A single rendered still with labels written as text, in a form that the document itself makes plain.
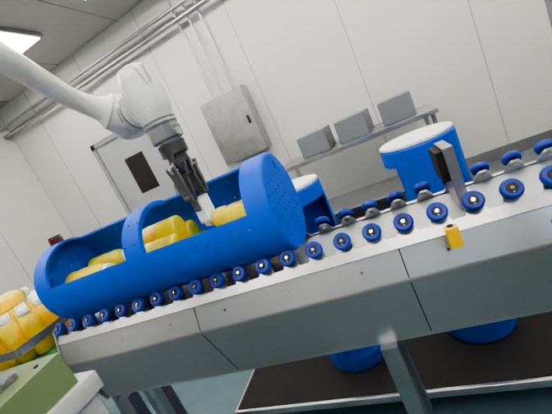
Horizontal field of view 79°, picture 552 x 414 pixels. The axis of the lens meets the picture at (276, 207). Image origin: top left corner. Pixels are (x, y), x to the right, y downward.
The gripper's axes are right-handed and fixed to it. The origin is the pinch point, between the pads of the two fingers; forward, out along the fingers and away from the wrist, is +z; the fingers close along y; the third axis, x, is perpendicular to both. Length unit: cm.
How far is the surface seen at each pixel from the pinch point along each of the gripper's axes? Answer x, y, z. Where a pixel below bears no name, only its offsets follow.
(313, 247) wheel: -25.8, -5.0, 19.3
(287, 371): 32, 51, 101
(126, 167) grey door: 292, 343, -59
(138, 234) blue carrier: 19.2, -6.3, -1.3
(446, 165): -61, 1, 13
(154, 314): 29.2, -6.1, 23.3
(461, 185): -63, 0, 18
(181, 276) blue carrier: 13.4, -6.3, 14.6
